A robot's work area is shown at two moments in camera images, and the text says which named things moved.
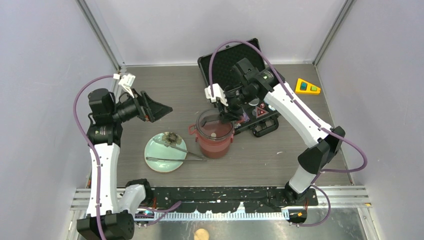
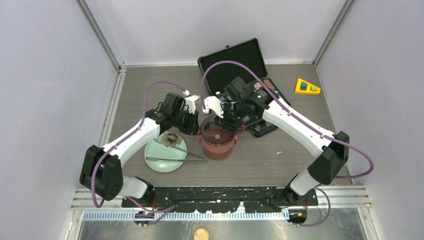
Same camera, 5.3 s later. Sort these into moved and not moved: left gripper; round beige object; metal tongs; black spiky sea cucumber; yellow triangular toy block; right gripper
Moved: right gripper; left gripper
Not moved: yellow triangular toy block; round beige object; black spiky sea cucumber; metal tongs
